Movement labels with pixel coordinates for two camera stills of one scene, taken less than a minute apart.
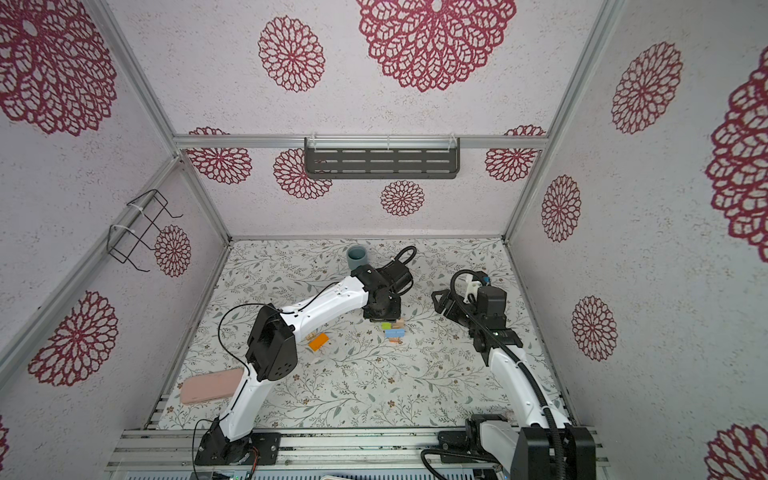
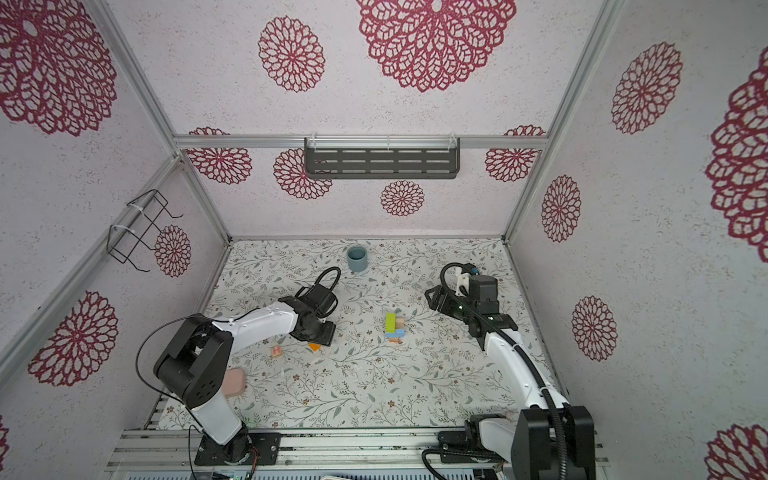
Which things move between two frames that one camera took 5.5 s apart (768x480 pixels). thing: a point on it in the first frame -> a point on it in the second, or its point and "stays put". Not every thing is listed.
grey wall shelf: x=381 y=157 stays put
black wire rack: x=123 y=239 stays put
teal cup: x=357 y=255 stays put
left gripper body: x=391 y=311 -> x=322 y=332
